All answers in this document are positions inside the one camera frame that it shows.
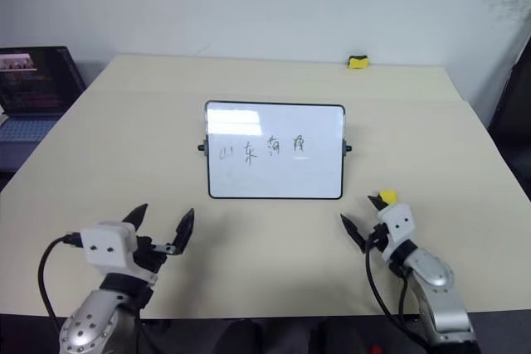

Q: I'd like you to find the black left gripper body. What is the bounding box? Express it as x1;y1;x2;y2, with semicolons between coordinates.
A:
132;235;175;276

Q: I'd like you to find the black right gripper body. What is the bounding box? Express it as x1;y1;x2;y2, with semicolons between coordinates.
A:
365;222;390;254

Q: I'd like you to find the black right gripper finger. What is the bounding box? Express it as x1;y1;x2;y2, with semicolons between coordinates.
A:
339;212;368;255
367;192;390;211

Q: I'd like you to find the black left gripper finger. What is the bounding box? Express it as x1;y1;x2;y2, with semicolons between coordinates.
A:
122;203;149;232
172;207;197;256

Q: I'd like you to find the open laptop with blue keyboard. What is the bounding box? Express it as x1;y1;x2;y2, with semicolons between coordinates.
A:
0;46;88;173

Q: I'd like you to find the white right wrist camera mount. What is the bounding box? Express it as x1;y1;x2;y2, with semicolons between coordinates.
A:
376;202;417;263

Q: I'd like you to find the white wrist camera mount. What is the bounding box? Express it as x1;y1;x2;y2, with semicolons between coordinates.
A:
79;221;158;285
376;202;417;263

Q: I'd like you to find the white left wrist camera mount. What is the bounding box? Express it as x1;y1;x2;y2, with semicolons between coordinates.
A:
79;221;158;285

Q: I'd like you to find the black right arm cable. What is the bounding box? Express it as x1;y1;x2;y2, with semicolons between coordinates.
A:
364;240;429;354

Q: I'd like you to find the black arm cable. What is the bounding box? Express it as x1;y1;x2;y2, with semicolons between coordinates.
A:
364;240;429;354
37;230;84;332

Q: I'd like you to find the white whiteboard with black frame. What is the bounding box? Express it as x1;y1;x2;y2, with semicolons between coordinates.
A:
197;99;353;201

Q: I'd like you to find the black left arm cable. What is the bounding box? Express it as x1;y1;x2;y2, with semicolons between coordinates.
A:
37;230;84;332

